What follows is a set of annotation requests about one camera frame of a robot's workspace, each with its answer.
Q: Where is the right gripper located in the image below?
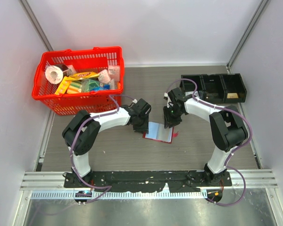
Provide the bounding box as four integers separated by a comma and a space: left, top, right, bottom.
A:
163, 105, 183, 129

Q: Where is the red leather card holder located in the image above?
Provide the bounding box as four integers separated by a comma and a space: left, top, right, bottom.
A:
143, 122, 178, 144

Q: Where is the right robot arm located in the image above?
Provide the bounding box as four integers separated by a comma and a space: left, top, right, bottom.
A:
163, 88, 249, 186

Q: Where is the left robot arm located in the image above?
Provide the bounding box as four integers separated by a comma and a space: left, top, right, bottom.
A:
62, 98, 151, 189

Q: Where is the gold card in bin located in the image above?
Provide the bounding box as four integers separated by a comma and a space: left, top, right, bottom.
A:
227, 93, 239, 99

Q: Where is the pink white box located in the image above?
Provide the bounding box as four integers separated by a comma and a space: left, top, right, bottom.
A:
108, 65, 120, 82

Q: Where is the black three-compartment bin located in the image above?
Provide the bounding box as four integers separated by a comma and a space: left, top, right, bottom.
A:
180, 73, 247, 104

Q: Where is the green blue packet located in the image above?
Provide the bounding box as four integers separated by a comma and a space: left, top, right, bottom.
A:
81, 79, 110, 92

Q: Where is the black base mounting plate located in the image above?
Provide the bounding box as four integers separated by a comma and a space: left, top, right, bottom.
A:
63, 170, 232, 193

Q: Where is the yellow chips bag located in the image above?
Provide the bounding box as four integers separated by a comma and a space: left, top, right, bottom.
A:
67, 72, 100, 81

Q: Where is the yellow orange striped package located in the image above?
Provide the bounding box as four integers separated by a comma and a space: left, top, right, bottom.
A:
54, 77, 82, 95

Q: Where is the black tape roll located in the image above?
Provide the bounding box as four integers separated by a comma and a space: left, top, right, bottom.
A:
54, 64, 71, 73

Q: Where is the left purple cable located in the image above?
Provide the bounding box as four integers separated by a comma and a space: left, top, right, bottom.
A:
69, 94, 137, 203

